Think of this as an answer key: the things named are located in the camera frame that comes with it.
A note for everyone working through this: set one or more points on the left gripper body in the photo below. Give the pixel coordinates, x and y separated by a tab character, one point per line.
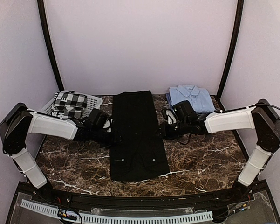
105	140

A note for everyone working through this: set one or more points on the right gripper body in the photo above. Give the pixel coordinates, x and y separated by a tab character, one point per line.
174	132

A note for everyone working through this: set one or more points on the black long sleeve shirt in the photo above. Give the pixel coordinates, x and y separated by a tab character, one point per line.
141	154

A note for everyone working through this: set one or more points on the light blue shirt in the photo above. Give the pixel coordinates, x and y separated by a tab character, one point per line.
199	98

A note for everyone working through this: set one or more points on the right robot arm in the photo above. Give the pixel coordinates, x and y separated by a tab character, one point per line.
261	117

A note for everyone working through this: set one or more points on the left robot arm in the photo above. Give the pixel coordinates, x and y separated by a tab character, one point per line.
21	121

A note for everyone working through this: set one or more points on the grey plastic basket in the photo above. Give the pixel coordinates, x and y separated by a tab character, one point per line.
93	102

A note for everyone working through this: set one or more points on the black white checkered shirt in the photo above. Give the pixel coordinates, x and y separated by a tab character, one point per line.
68	104

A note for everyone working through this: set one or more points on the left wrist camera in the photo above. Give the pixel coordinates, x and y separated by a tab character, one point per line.
98	120

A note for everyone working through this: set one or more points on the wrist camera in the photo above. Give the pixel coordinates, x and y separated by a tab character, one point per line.
98	120
180	112

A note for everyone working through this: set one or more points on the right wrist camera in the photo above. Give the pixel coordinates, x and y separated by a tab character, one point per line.
180	112

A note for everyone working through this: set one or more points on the black front rail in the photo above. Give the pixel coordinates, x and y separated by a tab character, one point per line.
211	200

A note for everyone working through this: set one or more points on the white slotted cable duct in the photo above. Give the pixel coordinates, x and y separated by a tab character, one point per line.
106	216

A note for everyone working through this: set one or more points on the left black frame post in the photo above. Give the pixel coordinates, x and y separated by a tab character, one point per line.
49	45

